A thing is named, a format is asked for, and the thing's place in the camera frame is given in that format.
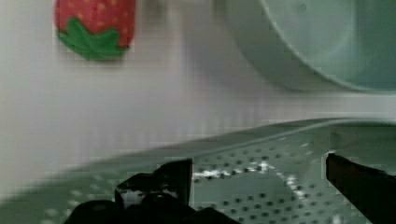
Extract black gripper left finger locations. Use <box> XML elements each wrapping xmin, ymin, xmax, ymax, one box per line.
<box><xmin>64</xmin><ymin>159</ymin><xmax>240</xmax><ymax>224</ymax></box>

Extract mint green mug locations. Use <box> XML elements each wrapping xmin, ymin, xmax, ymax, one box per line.
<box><xmin>226</xmin><ymin>0</ymin><xmax>396</xmax><ymax>93</ymax></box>

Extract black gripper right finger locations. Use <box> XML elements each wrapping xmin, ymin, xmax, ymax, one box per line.
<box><xmin>326</xmin><ymin>153</ymin><xmax>396</xmax><ymax>224</ymax></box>

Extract green plastic strainer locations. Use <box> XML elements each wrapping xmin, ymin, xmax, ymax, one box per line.
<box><xmin>1</xmin><ymin>119</ymin><xmax>395</xmax><ymax>224</ymax></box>

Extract red green plush strawberry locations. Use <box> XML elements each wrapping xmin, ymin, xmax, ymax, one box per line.
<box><xmin>54</xmin><ymin>0</ymin><xmax>137</xmax><ymax>61</ymax></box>

